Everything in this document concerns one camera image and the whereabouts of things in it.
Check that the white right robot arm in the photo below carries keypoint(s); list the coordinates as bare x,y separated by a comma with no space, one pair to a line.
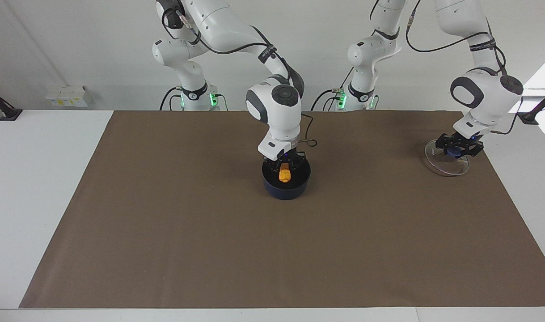
218,22

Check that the white wall socket box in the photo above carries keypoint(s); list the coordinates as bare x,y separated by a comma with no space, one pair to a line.
69,97

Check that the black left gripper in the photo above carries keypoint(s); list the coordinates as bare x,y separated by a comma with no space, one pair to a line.
462,141

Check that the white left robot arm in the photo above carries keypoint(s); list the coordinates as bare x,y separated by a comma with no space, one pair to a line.
478,94

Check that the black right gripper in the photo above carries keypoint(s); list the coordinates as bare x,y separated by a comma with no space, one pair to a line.
283,160

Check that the glass lid blue knob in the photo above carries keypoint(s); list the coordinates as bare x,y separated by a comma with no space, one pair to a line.
446,167

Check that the black table clamp mount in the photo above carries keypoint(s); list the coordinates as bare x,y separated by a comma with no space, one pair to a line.
8,114
529,118

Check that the brown table mat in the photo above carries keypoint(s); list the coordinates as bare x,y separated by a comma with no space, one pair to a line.
165,223

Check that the yellow toy corn cob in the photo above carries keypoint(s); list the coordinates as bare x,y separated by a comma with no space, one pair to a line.
285,175

